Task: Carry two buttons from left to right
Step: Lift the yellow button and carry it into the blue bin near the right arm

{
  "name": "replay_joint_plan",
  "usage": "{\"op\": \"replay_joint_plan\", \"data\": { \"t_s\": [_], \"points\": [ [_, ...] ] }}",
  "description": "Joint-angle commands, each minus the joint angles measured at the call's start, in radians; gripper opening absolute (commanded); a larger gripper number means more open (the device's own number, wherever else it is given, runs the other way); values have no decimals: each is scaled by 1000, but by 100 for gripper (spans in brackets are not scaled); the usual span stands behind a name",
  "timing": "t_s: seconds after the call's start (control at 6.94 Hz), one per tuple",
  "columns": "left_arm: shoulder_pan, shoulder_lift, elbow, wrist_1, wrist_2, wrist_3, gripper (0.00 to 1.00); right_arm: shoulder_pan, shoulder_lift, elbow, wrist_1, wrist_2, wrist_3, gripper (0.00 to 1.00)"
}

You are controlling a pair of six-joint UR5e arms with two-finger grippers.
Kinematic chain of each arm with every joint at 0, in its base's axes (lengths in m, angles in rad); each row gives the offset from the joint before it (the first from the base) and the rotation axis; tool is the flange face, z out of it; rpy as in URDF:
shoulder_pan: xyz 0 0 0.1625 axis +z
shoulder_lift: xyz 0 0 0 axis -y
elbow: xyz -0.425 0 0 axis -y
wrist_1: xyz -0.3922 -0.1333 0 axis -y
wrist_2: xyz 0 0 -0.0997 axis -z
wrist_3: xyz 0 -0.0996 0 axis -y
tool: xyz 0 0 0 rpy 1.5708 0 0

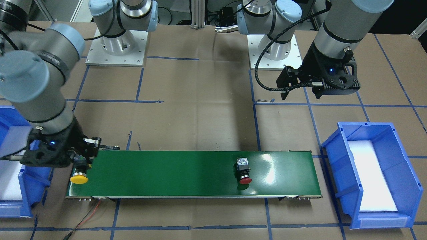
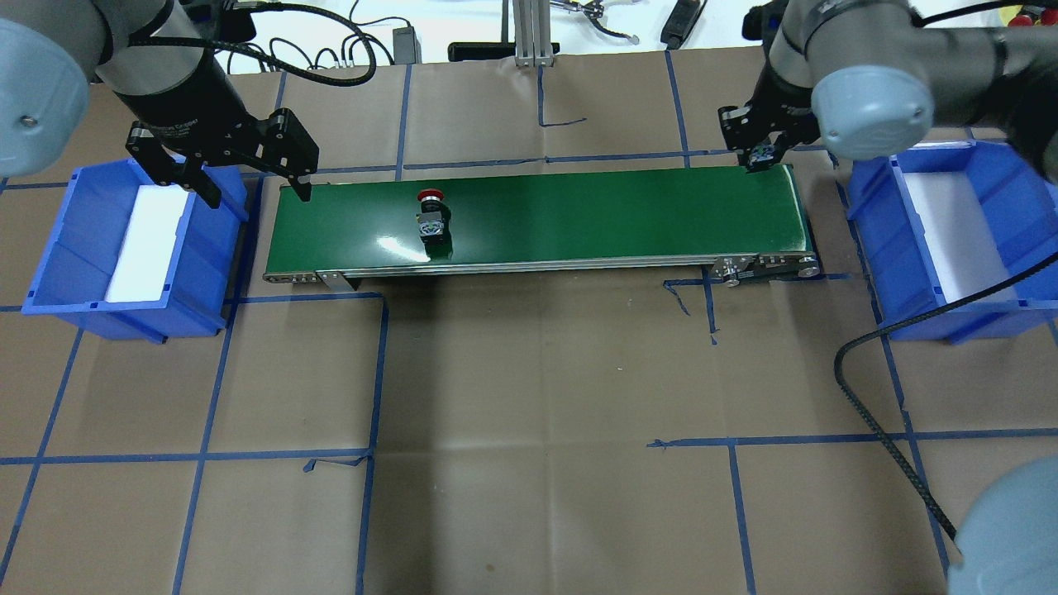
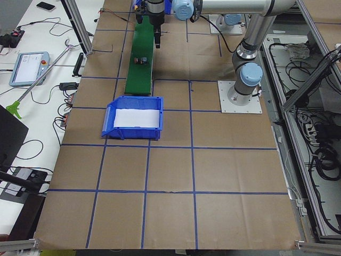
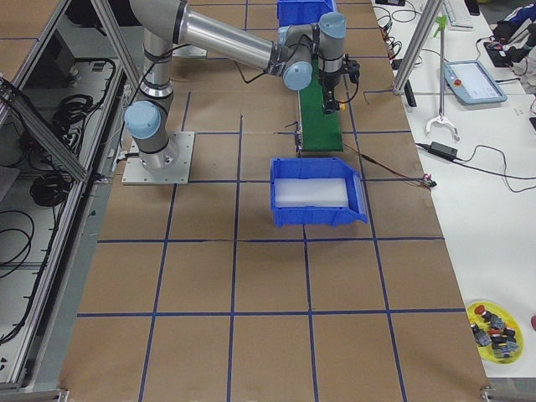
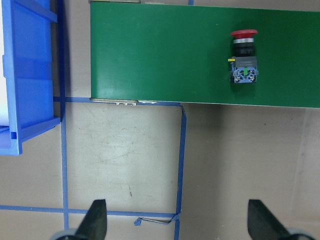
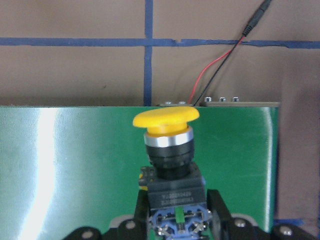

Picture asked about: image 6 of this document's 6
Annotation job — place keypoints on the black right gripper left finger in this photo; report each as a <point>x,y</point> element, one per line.
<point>134,228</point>

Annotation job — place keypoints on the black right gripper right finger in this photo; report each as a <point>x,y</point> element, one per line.
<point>224,226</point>

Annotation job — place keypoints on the green conveyor belt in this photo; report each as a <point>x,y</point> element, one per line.
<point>66,167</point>

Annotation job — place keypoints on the yellow push button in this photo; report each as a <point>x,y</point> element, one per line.
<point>173,182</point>

